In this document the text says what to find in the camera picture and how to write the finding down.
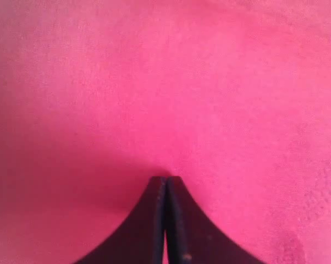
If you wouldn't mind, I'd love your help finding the red tablecloth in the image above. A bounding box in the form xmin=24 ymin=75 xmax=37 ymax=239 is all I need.
xmin=0 ymin=1 xmax=331 ymax=263

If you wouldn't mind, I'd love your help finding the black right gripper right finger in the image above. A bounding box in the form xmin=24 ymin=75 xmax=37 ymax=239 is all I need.
xmin=165 ymin=177 xmax=262 ymax=264

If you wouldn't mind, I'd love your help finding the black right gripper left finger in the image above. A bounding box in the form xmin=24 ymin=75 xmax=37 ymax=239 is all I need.
xmin=76 ymin=177 xmax=166 ymax=264

